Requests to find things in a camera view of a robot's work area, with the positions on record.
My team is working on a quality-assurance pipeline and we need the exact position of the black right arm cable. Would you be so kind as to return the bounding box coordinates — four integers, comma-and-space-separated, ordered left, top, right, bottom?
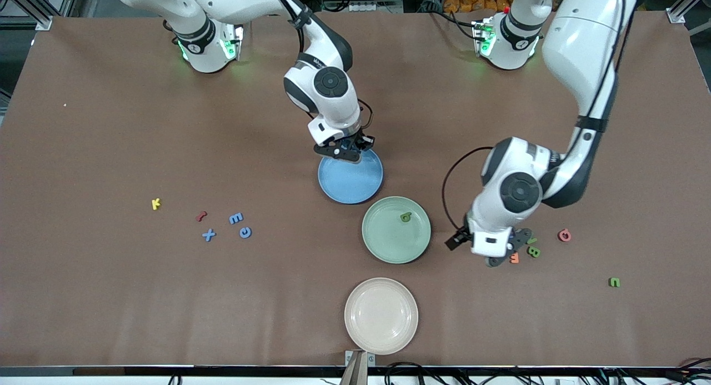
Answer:
267, 0, 374, 131

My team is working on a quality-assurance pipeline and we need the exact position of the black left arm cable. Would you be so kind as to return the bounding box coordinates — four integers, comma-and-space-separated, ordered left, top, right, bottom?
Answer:
443, 0, 628, 233

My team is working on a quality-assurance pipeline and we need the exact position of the brown table cover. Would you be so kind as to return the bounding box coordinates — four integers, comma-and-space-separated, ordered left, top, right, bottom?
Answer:
0, 10, 711, 369

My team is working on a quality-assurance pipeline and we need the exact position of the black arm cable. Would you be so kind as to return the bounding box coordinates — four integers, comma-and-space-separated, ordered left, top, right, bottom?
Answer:
267, 0, 374, 131
443, 0, 628, 233

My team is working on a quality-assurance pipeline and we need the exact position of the green round plate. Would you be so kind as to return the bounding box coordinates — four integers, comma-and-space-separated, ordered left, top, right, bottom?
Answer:
362, 196, 432, 264

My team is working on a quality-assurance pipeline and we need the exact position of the silver aluminium frame post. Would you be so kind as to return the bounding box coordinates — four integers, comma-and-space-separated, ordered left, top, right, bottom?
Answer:
667, 0, 711, 24
11, 0, 53, 31

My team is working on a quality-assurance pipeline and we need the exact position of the grey metal table clamp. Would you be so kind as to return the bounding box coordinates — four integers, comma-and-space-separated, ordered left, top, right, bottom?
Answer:
344, 350, 376, 385

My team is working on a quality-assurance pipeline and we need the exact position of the blue round plate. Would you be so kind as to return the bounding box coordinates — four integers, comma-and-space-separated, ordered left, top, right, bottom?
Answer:
318, 143, 384, 205

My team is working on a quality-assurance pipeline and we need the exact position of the beige round plate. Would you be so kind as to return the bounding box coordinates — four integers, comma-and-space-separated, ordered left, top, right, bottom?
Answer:
344, 278, 419, 356

